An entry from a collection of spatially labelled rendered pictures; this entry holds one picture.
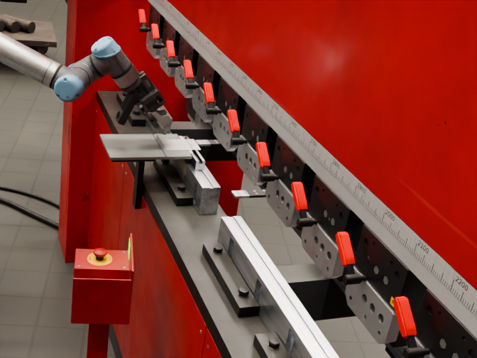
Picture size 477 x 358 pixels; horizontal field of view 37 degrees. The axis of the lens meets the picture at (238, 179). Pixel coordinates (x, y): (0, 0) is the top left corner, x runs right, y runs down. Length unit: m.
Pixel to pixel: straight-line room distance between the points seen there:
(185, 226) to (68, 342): 1.08
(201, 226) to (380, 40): 1.05
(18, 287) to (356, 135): 2.29
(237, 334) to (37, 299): 1.68
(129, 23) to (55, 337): 1.33
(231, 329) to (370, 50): 0.78
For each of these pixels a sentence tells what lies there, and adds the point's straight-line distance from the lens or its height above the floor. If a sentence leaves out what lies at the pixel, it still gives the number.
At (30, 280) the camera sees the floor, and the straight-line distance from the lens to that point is 3.37.
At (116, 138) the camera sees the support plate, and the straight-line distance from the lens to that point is 2.33.
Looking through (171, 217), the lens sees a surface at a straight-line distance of 2.14.
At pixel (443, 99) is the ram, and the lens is 1.10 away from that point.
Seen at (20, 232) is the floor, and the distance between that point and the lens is 3.73.
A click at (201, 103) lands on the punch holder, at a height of 1.22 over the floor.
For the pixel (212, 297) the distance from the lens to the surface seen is 1.82.
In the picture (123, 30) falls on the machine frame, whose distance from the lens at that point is 3.06.
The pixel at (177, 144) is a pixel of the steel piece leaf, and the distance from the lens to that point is 2.32.
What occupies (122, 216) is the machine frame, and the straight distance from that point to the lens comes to 2.66.
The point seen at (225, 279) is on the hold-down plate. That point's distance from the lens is 1.84.
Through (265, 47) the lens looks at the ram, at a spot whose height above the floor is 1.50.
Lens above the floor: 1.92
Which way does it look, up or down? 25 degrees down
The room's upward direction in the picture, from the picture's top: 9 degrees clockwise
